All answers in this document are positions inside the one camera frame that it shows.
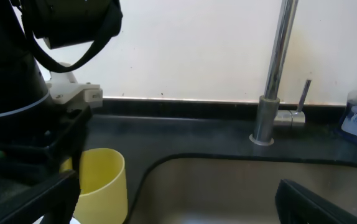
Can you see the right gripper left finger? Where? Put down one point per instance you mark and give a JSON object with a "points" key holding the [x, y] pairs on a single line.
{"points": [[41, 205]]}

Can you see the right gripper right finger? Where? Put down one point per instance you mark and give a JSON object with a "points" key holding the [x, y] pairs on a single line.
{"points": [[303, 208]]}

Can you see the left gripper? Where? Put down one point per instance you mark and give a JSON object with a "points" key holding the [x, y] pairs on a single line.
{"points": [[41, 143]]}

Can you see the yellow cup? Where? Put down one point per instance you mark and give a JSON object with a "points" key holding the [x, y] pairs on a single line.
{"points": [[104, 186]]}

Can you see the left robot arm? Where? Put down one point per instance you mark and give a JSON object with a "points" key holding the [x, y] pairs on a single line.
{"points": [[4, 74]]}

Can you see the steel sink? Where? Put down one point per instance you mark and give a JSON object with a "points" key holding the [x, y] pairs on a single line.
{"points": [[222, 193]]}

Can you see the steel tap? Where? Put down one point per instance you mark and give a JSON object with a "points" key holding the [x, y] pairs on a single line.
{"points": [[275, 68]]}

